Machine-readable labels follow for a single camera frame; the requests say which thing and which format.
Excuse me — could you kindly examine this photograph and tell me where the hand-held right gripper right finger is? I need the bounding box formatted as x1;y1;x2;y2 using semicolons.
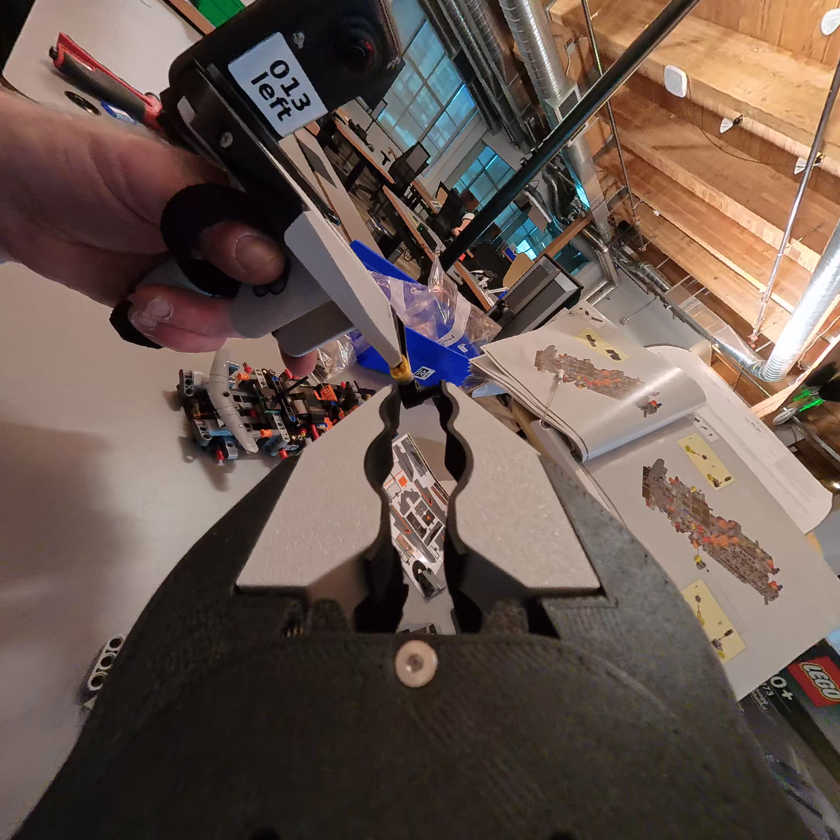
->
440;381;602;599

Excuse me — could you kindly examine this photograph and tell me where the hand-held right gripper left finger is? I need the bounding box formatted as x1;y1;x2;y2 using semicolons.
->
234;384;403;601

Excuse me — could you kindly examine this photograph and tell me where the small black yellow lego assembly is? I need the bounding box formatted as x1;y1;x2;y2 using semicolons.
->
388;354;427;411

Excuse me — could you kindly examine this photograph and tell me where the lego sticker sheet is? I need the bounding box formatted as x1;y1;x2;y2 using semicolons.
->
384;433;455;599

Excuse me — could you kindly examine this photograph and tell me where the partly built lego car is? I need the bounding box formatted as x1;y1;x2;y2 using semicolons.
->
176;351;380;463

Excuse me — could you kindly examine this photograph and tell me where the open lego instruction booklet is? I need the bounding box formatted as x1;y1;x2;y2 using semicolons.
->
469;308;834;700

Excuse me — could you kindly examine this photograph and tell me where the long light grey lego beam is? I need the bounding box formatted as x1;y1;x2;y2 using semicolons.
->
84;635;126;693

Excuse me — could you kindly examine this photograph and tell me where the black lego set box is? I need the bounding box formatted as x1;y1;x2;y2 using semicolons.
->
738;640;840;840

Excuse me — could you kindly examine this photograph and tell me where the person's left hand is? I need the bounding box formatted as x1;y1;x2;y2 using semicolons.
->
0;88;322;378

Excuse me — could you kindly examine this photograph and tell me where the clear plastic bags bundle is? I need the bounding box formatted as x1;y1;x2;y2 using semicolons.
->
367;252;490;368

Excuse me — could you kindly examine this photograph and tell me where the blue plastic bin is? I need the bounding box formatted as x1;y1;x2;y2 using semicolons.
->
348;239;490;388

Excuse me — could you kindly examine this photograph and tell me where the green plastic bin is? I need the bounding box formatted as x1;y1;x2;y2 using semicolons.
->
197;0;250;27

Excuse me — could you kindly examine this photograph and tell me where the red black hand tool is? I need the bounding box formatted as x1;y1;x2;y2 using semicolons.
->
49;33;161;126

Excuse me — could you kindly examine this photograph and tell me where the black steel column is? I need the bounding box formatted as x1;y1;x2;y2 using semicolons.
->
440;0;703;270

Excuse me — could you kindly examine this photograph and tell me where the elastic page cord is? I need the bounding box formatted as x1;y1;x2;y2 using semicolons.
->
541;367;571;427

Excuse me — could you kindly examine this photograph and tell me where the silver ventilation duct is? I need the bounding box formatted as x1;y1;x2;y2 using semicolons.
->
436;0;621;283

